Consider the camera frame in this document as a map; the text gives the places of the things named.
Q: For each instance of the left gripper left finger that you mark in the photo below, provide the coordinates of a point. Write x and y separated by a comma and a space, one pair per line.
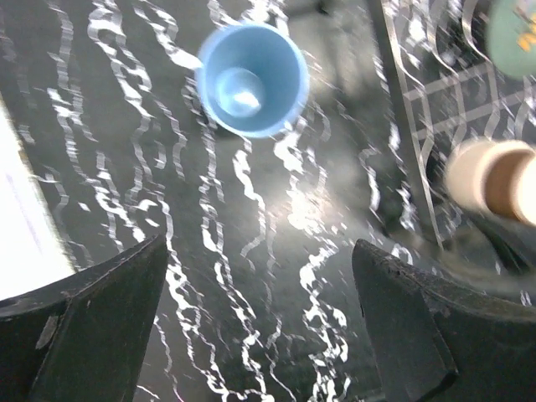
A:
84, 338

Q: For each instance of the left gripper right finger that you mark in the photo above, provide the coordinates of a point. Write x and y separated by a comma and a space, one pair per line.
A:
434, 340

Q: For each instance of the blue plastic cup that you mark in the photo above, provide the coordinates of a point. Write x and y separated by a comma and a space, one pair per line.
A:
253, 80

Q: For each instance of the cream and brown cup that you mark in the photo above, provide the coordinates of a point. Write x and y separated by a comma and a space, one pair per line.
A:
493, 178

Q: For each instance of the metal two-tier dish rack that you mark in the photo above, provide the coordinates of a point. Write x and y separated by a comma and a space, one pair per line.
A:
444, 90

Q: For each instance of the green ceramic cup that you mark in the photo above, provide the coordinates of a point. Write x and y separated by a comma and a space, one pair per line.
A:
510, 37

